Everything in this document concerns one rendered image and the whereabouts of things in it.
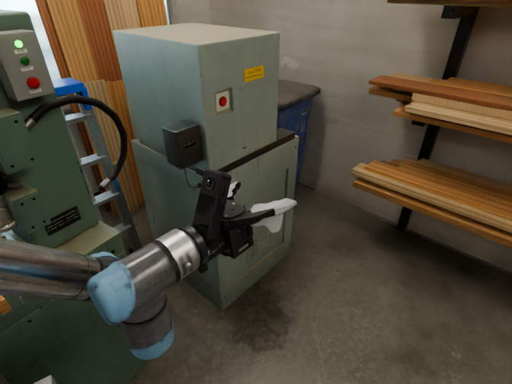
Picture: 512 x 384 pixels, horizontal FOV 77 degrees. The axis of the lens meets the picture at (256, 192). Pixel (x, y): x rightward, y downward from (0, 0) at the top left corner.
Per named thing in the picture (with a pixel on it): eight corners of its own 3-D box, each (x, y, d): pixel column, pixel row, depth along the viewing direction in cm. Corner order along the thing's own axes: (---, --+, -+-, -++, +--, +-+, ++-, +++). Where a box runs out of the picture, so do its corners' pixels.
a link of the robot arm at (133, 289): (94, 309, 48) (76, 269, 44) (156, 269, 55) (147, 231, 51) (119, 342, 44) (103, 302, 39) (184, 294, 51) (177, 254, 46)
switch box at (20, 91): (8, 97, 88) (-20, 33, 79) (45, 89, 95) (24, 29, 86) (18, 101, 85) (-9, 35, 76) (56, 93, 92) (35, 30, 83)
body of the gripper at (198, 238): (229, 230, 65) (181, 261, 58) (223, 193, 61) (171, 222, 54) (257, 243, 61) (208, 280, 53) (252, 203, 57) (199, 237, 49)
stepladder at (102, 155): (101, 264, 217) (28, 84, 160) (135, 246, 233) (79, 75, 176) (112, 275, 207) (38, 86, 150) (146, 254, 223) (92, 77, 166)
